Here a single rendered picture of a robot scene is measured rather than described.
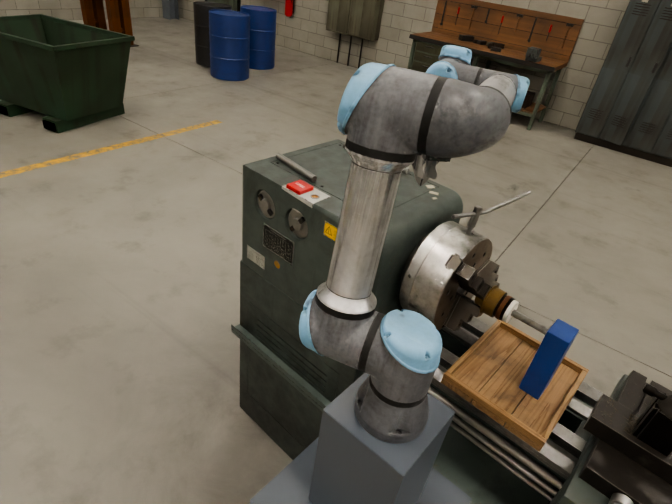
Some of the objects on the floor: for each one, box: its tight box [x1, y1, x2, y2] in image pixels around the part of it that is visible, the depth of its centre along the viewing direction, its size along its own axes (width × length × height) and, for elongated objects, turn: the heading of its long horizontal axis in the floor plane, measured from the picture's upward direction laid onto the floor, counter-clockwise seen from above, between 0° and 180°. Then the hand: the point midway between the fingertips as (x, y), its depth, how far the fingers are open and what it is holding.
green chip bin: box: [0, 14, 135, 133], centre depth 477 cm, size 134×94×85 cm
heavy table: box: [80, 0, 139, 47], centre depth 791 cm, size 161×44×100 cm, turn 44°
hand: (420, 179), depth 129 cm, fingers closed
